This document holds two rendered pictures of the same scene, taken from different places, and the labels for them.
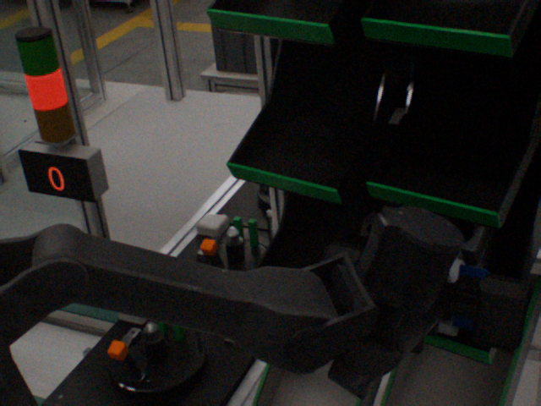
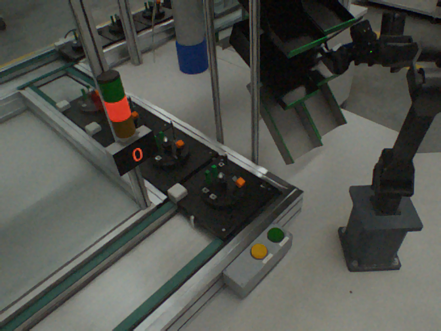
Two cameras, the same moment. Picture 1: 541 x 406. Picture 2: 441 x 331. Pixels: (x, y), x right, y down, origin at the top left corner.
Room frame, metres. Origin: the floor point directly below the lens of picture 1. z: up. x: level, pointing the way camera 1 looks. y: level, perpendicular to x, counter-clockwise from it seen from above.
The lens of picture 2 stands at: (0.63, 0.88, 1.79)
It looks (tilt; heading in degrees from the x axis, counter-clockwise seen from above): 44 degrees down; 291
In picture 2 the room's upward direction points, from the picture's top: 5 degrees counter-clockwise
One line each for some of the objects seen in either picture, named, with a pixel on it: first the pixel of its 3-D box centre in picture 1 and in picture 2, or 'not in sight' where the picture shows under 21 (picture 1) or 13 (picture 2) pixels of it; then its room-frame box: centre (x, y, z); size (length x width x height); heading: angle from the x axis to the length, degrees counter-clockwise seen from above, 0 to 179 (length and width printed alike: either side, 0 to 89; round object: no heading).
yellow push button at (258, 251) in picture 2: not in sight; (258, 251); (0.75, 0.37, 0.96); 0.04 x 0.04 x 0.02
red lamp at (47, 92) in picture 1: (46, 87); (117, 106); (1.09, 0.31, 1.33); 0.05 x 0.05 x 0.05
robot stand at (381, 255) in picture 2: not in sight; (375, 228); (0.46, 0.21, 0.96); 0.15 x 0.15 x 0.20; 17
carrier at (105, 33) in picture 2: not in sight; (118, 21); (1.86, -0.87, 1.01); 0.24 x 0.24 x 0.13; 63
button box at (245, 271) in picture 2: not in sight; (258, 257); (0.75, 0.37, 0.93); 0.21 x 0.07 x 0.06; 63
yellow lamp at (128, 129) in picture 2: (54, 119); (123, 123); (1.09, 0.31, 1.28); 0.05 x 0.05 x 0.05
